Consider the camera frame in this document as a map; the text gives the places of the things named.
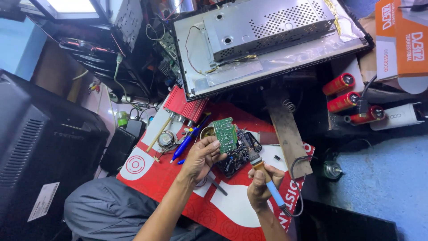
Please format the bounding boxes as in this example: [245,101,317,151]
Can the open television back panel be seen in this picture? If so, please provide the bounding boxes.
[171,0,375,101]

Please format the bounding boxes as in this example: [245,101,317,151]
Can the black power adapter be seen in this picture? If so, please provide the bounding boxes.
[100,119,147,176]

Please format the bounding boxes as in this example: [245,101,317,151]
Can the green capped bottle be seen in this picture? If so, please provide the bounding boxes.
[116,111,130,128]

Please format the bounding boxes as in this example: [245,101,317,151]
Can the wooden plank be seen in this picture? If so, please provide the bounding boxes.
[265,88,313,179]

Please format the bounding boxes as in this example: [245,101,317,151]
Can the small silver motor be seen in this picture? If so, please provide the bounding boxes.
[323,161,344,181]

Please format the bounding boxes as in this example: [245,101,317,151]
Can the round solder paste tin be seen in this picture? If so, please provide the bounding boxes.
[200,126,216,141]

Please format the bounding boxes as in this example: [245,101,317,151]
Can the green circuit board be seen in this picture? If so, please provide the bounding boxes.
[213,117,239,154]

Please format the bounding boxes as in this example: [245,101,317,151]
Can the person's left hand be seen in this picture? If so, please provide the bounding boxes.
[180,135,228,186]

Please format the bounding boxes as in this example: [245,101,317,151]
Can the perforated metal shield cover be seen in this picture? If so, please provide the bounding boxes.
[203,0,336,63]

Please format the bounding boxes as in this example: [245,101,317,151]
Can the person's right hand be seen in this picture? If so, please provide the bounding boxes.
[247,163,285,213]

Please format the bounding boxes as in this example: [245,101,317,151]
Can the red and white mat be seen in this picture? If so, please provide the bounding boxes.
[116,94,315,241]

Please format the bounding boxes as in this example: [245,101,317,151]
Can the white power strip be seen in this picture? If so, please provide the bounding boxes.
[370,102,425,131]

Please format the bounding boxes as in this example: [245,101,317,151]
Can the black soldering iron cable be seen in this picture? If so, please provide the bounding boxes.
[289,155,318,217]

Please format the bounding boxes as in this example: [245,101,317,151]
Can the blue desoldering pump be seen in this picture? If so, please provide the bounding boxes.
[170,112,212,164]

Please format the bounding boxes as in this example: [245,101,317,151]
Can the black television set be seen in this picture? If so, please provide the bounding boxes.
[0,70,110,241]

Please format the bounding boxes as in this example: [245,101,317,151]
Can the person's grey trousers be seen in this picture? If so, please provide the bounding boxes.
[64,177,228,241]

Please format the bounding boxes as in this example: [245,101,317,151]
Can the red finned amplifier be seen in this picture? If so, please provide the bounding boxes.
[163,85,210,127]

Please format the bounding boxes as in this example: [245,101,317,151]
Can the black box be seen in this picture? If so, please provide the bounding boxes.
[294,199,400,241]

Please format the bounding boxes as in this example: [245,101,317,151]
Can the wooden stick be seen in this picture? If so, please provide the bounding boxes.
[146,117,172,153]

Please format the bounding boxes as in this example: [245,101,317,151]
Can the blue handled soldering iron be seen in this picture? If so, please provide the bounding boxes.
[238,131,292,217]

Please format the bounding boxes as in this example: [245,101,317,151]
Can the black electronic device chassis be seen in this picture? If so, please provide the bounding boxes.
[216,130,263,179]

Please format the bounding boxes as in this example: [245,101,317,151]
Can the red cylindrical capacitor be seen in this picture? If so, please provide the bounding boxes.
[350,106,386,126]
[327,92,361,114]
[322,73,356,96]

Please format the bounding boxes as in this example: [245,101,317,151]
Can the heap of black electronics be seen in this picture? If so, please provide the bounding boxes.
[20,0,184,101]

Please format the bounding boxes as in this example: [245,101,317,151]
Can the orange and white carton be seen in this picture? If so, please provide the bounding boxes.
[375,0,428,95]

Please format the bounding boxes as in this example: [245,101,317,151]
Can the small round speaker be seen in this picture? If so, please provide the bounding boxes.
[157,131,178,149]

